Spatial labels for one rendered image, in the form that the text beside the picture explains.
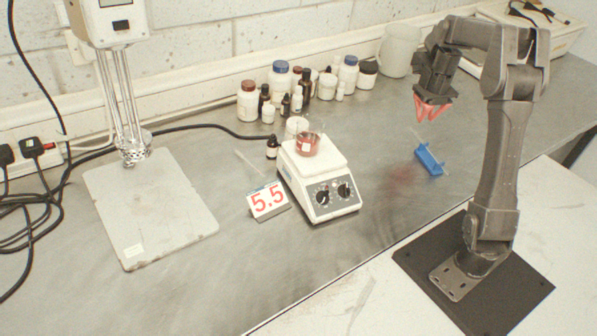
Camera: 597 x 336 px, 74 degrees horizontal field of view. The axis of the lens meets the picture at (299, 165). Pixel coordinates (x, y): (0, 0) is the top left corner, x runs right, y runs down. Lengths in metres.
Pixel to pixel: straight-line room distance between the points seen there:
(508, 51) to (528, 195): 0.50
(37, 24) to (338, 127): 0.75
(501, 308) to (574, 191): 0.50
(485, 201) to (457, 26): 0.39
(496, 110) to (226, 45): 0.73
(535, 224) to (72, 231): 1.03
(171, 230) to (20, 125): 0.42
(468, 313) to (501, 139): 0.33
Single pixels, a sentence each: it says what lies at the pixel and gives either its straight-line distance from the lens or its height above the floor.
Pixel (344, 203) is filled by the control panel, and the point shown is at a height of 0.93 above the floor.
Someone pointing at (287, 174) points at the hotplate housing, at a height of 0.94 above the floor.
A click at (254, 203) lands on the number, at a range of 0.88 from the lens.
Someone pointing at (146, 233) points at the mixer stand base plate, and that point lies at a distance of 0.87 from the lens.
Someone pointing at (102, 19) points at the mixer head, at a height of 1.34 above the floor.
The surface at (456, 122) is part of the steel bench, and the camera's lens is 1.34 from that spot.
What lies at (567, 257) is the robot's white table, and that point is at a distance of 1.09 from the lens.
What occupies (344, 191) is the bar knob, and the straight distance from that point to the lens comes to 0.89.
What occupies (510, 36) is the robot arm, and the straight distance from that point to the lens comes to 0.80.
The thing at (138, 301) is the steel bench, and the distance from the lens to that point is 0.80.
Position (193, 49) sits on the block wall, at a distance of 1.14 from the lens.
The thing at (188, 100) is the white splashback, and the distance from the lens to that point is 1.16.
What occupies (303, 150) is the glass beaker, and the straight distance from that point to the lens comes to 0.89.
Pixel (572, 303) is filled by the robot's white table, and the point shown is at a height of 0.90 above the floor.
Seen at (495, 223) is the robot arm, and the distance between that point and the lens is 0.81.
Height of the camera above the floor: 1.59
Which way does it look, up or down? 43 degrees down
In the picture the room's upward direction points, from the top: 9 degrees clockwise
